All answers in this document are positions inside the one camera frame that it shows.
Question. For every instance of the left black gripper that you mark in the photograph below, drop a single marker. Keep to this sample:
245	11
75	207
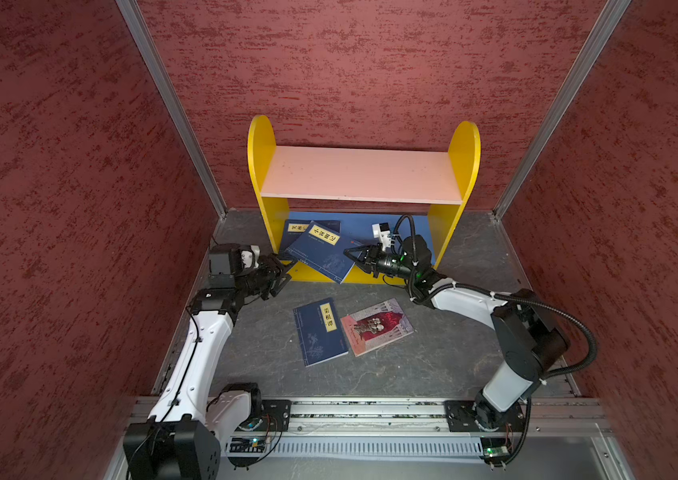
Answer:
274	269

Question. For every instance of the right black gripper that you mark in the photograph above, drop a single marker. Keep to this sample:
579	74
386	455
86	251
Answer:
372	259

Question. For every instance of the blue book yellow label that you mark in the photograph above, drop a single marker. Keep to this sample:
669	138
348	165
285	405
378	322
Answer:
295	228
323	250

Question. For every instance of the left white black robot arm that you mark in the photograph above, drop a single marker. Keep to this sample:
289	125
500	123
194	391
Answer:
185	432

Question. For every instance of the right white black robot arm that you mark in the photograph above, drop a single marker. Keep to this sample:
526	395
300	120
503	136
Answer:
549	342

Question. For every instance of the yellow pink blue bookshelf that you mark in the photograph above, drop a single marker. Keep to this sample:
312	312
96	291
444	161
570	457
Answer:
432	187

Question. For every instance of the red pink picture book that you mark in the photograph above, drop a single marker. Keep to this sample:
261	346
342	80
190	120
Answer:
376	326

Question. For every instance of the left controller board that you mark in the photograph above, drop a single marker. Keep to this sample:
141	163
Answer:
247	446

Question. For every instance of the controller board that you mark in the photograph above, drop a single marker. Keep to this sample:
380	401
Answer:
495	451
247	446

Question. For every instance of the right controller board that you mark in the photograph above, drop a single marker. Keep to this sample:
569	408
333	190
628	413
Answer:
495	451

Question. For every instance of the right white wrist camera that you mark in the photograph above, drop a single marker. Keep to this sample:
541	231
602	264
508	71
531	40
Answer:
382	233

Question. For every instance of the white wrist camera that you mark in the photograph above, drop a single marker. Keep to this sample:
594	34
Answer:
249	256
382	233

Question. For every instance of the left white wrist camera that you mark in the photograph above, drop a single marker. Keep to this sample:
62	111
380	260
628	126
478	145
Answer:
249	256

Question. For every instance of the left corner aluminium post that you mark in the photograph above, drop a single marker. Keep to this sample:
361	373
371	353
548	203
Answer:
138	28

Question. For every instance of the corner aluminium post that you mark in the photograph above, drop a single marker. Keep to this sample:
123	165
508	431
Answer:
138	28
600	33

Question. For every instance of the right corner aluminium post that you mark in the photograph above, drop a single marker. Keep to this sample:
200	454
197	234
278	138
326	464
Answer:
600	33

